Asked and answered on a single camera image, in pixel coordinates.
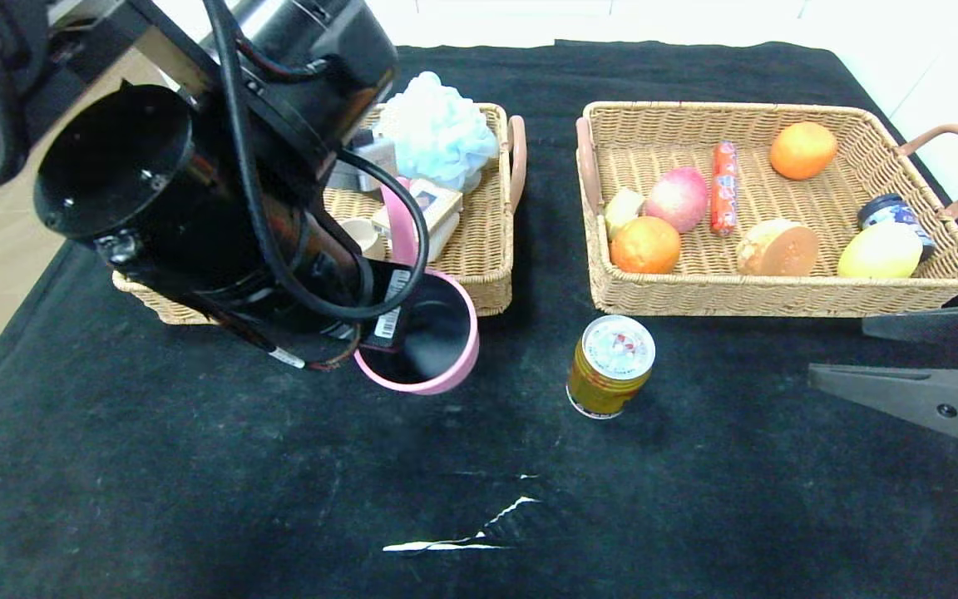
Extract yellow lemon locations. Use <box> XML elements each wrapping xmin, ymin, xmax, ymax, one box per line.
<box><xmin>837</xmin><ymin>220</ymin><xmax>925</xmax><ymax>280</ymax></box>

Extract brown bread roll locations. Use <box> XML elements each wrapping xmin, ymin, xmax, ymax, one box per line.
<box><xmin>735</xmin><ymin>219</ymin><xmax>821</xmax><ymax>277</ymax></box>

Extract orange sausage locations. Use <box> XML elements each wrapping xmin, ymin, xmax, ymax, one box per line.
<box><xmin>712</xmin><ymin>141</ymin><xmax>740</xmax><ymax>237</ymax></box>

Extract gold drink can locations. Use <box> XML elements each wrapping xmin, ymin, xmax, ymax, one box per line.
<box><xmin>566</xmin><ymin>314</ymin><xmax>657</xmax><ymax>419</ymax></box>

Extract pink saucepan grey inside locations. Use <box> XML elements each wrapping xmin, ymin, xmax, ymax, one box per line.
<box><xmin>353</xmin><ymin>176</ymin><xmax>481</xmax><ymax>396</ymax></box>

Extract gold white card box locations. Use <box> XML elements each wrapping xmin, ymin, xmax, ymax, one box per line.
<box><xmin>371</xmin><ymin>178</ymin><xmax>464</xmax><ymax>244</ymax></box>

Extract blue white jar black lid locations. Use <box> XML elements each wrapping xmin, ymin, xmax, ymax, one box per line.
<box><xmin>857</xmin><ymin>193</ymin><xmax>937</xmax><ymax>259</ymax></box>

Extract orange fruit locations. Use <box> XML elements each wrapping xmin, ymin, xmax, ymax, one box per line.
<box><xmin>610</xmin><ymin>215</ymin><xmax>683</xmax><ymax>275</ymax></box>
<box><xmin>770</xmin><ymin>121</ymin><xmax>838</xmax><ymax>181</ymax></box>

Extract red apple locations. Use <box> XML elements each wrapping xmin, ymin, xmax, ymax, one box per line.
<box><xmin>644</xmin><ymin>167</ymin><xmax>710</xmax><ymax>235</ymax></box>

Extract yellow green fruit slice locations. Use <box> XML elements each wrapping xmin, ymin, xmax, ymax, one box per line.
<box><xmin>604</xmin><ymin>188</ymin><xmax>647</xmax><ymax>240</ymax></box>

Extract white low table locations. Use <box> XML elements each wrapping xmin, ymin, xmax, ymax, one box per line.
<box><xmin>363</xmin><ymin>0</ymin><xmax>850</xmax><ymax>52</ymax></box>

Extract white soap bar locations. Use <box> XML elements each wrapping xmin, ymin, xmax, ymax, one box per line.
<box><xmin>422</xmin><ymin>212</ymin><xmax>462</xmax><ymax>260</ymax></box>

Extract light blue bath loofah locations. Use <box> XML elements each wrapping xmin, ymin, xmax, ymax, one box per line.
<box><xmin>378</xmin><ymin>71</ymin><xmax>500</xmax><ymax>194</ymax></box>

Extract small beige mug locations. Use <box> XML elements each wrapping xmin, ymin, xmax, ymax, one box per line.
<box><xmin>336</xmin><ymin>218</ymin><xmax>388</xmax><ymax>262</ymax></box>

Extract black tablecloth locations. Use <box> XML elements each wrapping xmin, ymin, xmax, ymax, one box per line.
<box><xmin>0</xmin><ymin>39</ymin><xmax>958</xmax><ymax>599</ymax></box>

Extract wicker basket brown handles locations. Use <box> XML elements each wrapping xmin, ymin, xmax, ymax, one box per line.
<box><xmin>111</xmin><ymin>101</ymin><xmax>527</xmax><ymax>327</ymax></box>
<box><xmin>575</xmin><ymin>101</ymin><xmax>958</xmax><ymax>319</ymax></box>

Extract black left camera cable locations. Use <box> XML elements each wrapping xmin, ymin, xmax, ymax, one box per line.
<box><xmin>200</xmin><ymin>0</ymin><xmax>432</xmax><ymax>322</ymax></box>

